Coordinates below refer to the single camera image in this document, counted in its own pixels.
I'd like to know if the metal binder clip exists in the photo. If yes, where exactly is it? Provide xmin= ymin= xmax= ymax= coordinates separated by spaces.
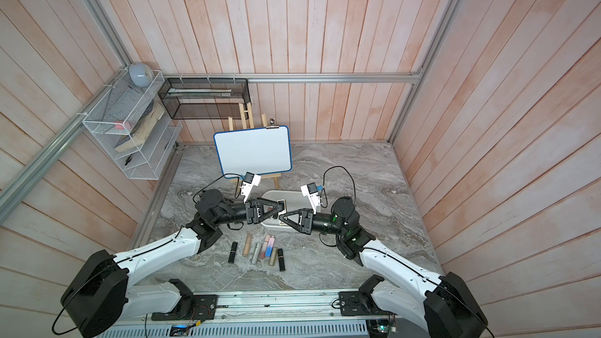
xmin=266 ymin=117 xmax=280 ymax=129

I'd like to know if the black lipstick silver band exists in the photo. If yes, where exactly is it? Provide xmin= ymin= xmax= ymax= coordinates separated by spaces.
xmin=228 ymin=242 xmax=238 ymax=264

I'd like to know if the pink frosted lipstick tube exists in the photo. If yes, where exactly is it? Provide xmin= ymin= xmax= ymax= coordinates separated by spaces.
xmin=259 ymin=235 xmax=271 ymax=259

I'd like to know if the beige lipstick tube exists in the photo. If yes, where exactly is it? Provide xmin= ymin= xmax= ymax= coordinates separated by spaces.
xmin=243 ymin=233 xmax=253 ymax=258

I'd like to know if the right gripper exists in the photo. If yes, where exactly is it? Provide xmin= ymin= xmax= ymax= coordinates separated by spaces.
xmin=282 ymin=210 xmax=349 ymax=239

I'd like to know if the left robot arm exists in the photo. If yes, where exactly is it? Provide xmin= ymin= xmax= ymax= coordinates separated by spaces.
xmin=60 ymin=189 xmax=285 ymax=337

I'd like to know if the grey round speaker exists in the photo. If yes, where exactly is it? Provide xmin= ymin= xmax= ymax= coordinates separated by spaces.
xmin=128 ymin=63 xmax=154 ymax=89

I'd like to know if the silver lipstick tube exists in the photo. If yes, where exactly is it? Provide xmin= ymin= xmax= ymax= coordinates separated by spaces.
xmin=251 ymin=243 xmax=262 ymax=264

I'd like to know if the white storage box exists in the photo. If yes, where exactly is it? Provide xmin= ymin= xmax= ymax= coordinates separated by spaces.
xmin=261 ymin=190 xmax=311 ymax=233

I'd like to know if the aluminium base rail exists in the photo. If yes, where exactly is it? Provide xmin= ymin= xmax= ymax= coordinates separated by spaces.
xmin=88 ymin=285 xmax=470 ymax=338

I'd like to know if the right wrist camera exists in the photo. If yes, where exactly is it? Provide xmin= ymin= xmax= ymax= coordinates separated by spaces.
xmin=300 ymin=182 xmax=322 ymax=214

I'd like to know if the black mesh basket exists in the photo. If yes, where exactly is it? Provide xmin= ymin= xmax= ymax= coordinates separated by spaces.
xmin=158 ymin=77 xmax=251 ymax=120

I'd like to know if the white wire shelf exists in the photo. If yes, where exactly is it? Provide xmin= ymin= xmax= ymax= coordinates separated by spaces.
xmin=83 ymin=69 xmax=182 ymax=181

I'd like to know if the pink item on shelf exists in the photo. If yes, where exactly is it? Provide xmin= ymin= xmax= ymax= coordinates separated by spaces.
xmin=114 ymin=121 xmax=131 ymax=131

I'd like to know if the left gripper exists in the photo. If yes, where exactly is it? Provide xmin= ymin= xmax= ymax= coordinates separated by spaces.
xmin=213 ymin=196 xmax=283 ymax=225

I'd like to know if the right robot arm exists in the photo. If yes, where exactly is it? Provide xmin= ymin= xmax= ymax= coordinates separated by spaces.
xmin=279 ymin=197 xmax=489 ymax=337

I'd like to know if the black lipstick gold band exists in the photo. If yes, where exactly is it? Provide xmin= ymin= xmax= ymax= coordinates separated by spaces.
xmin=276 ymin=248 xmax=286 ymax=272

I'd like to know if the blue framed whiteboard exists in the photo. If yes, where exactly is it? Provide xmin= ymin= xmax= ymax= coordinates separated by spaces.
xmin=214 ymin=126 xmax=293 ymax=175

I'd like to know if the pink blue lipstick tube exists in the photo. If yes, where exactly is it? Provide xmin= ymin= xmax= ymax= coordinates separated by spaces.
xmin=265 ymin=236 xmax=275 ymax=258

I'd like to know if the gold lipstick tube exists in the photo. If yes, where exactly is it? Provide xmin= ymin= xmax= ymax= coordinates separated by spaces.
xmin=269 ymin=247 xmax=278 ymax=266

